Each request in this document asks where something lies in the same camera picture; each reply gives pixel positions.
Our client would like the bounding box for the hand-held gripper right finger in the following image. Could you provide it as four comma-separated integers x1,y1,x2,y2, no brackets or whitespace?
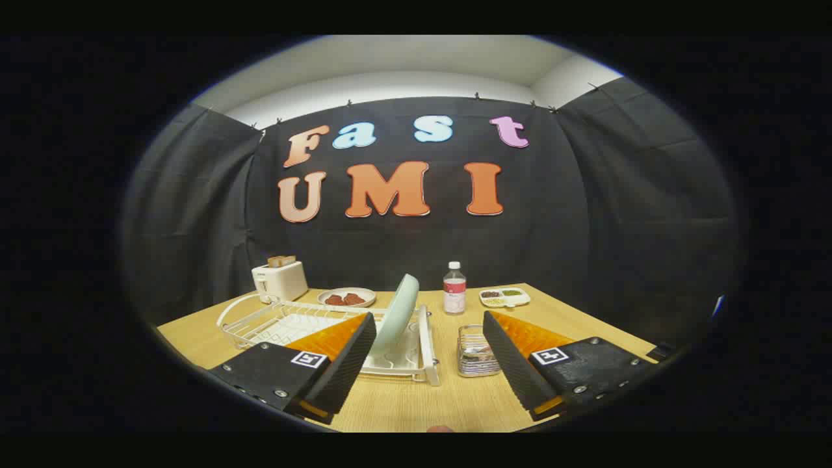
482,310,657,422

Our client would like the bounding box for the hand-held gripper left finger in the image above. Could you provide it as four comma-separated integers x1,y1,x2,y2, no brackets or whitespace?
207,312,378,426

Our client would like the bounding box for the white wire dish rack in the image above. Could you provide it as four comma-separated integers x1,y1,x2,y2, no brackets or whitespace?
216,292,441,387

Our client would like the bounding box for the pale green plate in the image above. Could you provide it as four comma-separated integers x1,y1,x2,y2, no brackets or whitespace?
369,274,421,356

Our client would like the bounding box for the white divided condiment dish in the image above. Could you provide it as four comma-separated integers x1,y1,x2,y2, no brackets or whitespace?
479,287,531,308

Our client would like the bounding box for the white round plate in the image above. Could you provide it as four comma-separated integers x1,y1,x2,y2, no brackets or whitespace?
317,287,377,308

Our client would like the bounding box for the clear plastic bottle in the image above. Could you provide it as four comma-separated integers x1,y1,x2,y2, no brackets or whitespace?
443,261,467,315

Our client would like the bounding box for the white toaster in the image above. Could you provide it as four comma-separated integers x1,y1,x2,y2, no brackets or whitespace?
252,260,309,305

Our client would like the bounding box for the black backdrop cloth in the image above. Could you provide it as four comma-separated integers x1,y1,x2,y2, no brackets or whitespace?
120,77,738,348

